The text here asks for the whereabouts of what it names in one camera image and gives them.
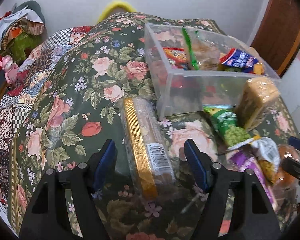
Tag blue snack bag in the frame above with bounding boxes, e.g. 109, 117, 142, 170
219, 48, 265, 75

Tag yellow puffed snack bag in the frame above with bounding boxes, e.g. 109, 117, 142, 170
251, 137, 281, 184

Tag bread bag orange buns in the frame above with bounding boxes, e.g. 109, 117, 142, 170
275, 143, 300, 205

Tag purple snack bag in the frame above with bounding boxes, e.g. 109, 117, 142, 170
225, 149, 278, 211

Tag green peas snack bag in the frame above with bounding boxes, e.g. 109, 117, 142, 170
203, 107, 254, 151

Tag tan cracker pack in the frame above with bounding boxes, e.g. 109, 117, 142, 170
235, 76, 280, 131

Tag gold trimmed cookie pack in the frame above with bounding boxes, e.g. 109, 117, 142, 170
120, 96, 175, 200

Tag floral green bedspread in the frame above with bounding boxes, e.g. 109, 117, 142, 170
7, 11, 300, 240

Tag wooden door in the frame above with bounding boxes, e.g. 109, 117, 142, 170
251, 0, 300, 76

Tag clear plastic storage box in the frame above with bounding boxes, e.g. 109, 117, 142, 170
143, 23, 282, 120

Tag green sealed biscuit bag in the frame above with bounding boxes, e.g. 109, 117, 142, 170
181, 27, 220, 70

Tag pink plush toy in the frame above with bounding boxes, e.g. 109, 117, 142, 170
0, 55, 19, 85

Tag red orange biscuit pack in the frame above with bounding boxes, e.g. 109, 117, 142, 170
163, 47, 189, 70

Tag pile of clothes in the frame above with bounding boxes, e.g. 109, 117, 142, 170
0, 1, 46, 64

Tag yellow plush item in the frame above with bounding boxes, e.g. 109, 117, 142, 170
97, 0, 136, 23

